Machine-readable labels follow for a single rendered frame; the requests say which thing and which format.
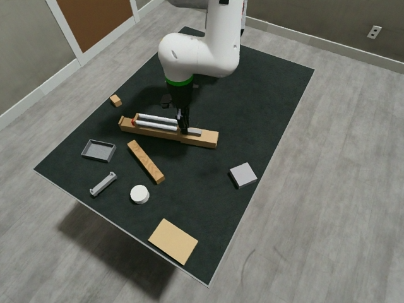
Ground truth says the white cylinder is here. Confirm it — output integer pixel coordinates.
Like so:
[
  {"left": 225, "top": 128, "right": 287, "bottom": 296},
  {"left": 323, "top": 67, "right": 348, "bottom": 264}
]
[{"left": 131, "top": 185, "right": 149, "bottom": 204}]

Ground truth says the tan flat rectangular board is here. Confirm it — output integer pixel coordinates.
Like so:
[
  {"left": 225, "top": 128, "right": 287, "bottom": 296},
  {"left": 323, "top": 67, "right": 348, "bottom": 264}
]
[{"left": 148, "top": 219, "right": 198, "bottom": 265}]

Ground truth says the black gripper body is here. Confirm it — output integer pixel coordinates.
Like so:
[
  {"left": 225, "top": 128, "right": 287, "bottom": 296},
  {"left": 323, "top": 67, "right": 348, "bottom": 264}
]
[{"left": 171, "top": 94, "right": 193, "bottom": 113}]

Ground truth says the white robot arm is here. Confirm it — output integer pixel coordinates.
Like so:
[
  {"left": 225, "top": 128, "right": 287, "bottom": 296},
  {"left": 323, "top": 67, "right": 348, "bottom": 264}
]
[{"left": 158, "top": 0, "right": 244, "bottom": 109}]

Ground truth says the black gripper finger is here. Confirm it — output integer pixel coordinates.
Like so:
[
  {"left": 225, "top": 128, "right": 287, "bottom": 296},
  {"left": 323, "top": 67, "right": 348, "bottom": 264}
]
[
  {"left": 186, "top": 105, "right": 191, "bottom": 128},
  {"left": 175, "top": 106, "right": 188, "bottom": 135}
]

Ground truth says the white rectangular bar with pegs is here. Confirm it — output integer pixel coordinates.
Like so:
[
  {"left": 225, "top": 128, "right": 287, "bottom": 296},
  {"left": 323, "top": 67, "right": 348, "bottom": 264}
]
[{"left": 90, "top": 172, "right": 117, "bottom": 196}]

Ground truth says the brown wooden bar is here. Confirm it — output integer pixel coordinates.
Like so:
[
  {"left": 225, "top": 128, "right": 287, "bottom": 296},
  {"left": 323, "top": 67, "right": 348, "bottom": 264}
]
[{"left": 128, "top": 140, "right": 165, "bottom": 184}]

